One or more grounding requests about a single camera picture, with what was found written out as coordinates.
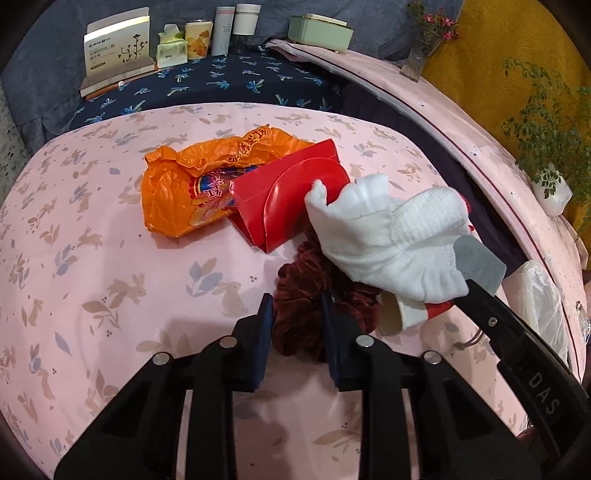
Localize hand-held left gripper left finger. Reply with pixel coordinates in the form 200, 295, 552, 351
53, 292, 275, 480

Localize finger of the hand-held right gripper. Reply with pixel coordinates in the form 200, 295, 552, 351
455, 279, 527, 365

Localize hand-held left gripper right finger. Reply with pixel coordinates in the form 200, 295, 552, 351
322, 291, 541, 480

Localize brown velvet scrunchie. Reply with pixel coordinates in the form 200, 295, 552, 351
272, 226, 384, 365

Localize white lined trash bin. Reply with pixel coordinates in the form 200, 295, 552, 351
501, 259, 571, 365

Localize red paper cup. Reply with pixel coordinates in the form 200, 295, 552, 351
379, 293, 455, 335

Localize white textured cloth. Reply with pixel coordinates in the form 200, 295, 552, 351
304, 174, 472, 303

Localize red cardboard box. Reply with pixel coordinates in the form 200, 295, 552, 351
228, 138, 349, 254

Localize orange plastic bag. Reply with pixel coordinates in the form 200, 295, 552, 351
142, 124, 319, 238

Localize pink rabbit print sheet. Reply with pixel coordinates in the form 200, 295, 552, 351
0, 102, 532, 480

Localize green plant in white pot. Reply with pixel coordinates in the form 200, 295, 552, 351
501, 58, 591, 217

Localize dark purple cloth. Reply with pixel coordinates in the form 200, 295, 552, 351
339, 76, 527, 278

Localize pink dotted tablecloth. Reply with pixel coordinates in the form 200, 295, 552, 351
265, 39, 591, 370

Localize navy floral cloth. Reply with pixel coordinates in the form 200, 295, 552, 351
71, 48, 352, 132

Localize glass vase with pink flowers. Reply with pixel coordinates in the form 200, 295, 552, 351
401, 0, 462, 83

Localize yellow curtain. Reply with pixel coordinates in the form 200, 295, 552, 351
420, 0, 591, 232

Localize green tissue pack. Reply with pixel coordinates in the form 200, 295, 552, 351
156, 24, 189, 69

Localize green tissue box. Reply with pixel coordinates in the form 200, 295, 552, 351
287, 14, 355, 51

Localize white tube bottle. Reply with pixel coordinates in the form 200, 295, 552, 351
211, 6, 235, 56

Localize white jar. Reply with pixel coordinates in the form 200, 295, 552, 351
231, 4, 262, 54

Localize white flower print box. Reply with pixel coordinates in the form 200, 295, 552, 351
79, 7, 158, 99

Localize blue-grey curtain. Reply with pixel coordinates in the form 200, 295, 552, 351
0, 0, 462, 153

